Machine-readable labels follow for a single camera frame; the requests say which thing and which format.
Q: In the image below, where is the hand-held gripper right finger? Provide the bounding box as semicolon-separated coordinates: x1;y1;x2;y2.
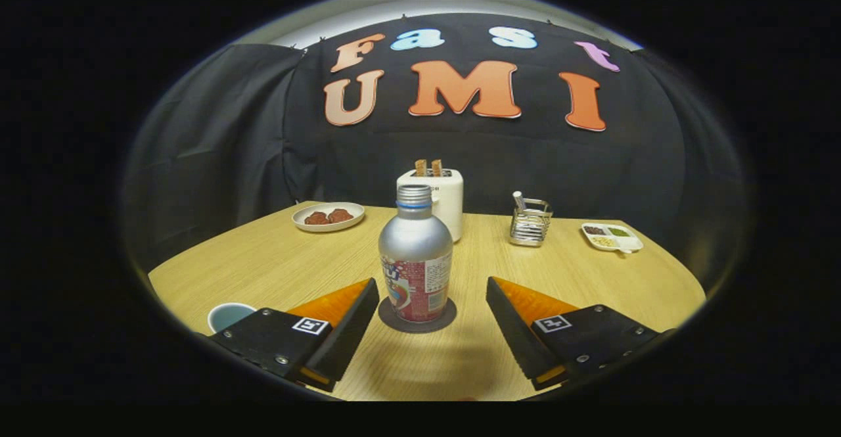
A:
486;276;660;392

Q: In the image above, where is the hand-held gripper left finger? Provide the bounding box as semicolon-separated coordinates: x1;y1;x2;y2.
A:
209;277;381;393

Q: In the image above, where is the dark round coaster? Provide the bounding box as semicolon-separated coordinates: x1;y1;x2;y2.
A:
378;296;457;334

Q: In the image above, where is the silver juice bottle red label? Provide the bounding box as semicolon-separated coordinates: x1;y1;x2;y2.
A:
378;184;454;323

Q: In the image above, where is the white cup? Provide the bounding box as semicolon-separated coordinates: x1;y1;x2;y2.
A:
207;302;258;334

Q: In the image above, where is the wooden table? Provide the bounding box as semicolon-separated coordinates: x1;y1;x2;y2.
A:
148;200;707;402

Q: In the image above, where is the white round plate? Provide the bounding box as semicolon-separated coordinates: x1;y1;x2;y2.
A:
292;202;365;233

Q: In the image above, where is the white divided dish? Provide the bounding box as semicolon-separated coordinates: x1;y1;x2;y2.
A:
581;222;645;254

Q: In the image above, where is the white toaster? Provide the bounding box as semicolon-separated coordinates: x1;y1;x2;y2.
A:
396;168;465;242

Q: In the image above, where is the black backdrop cloth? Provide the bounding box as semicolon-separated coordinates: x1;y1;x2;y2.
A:
122;13;746;287

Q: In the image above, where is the metal wire holder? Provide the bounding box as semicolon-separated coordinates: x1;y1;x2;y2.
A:
509;198;554;248

